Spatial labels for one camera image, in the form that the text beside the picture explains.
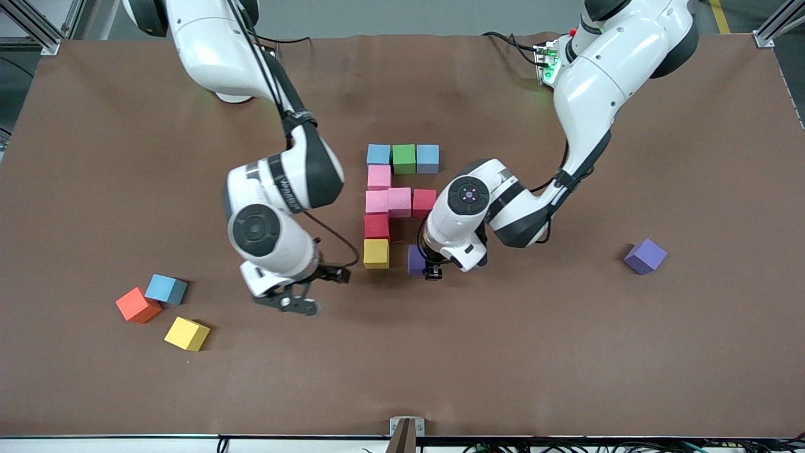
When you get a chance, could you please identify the purple foam cube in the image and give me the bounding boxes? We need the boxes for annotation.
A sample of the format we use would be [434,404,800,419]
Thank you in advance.
[407,244,429,278]
[624,238,669,276]

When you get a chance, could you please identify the yellow foam cube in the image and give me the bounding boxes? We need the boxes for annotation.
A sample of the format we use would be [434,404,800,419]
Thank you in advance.
[164,316,211,352]
[363,238,391,270]

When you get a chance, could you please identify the green foam cube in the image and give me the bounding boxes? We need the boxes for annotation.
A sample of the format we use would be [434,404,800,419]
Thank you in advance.
[392,144,417,176]

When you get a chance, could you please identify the brown table mat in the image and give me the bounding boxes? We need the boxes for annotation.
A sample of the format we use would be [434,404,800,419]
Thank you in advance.
[0,31,805,439]

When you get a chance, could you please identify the orange foam cube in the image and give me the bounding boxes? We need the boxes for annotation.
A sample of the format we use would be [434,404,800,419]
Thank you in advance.
[115,287,163,325]

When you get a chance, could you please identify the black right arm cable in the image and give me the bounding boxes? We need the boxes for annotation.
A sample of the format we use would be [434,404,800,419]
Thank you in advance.
[302,211,361,268]

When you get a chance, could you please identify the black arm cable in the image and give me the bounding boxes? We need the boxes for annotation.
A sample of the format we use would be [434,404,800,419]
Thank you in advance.
[416,138,570,260]
[302,211,361,268]

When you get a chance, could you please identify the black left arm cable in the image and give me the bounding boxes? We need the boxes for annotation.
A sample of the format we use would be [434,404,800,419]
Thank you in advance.
[416,138,570,260]

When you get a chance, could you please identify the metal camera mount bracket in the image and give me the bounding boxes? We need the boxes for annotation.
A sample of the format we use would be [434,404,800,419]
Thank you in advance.
[389,417,426,453]

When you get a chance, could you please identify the tangled black cables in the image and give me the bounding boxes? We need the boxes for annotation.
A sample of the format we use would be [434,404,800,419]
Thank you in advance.
[362,439,805,453]

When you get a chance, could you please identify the black left base cable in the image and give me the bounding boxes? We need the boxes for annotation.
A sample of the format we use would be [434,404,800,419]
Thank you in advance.
[481,31,541,67]

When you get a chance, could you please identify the aluminium frame post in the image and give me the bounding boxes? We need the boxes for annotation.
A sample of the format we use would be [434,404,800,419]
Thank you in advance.
[753,0,805,48]
[0,0,86,56]

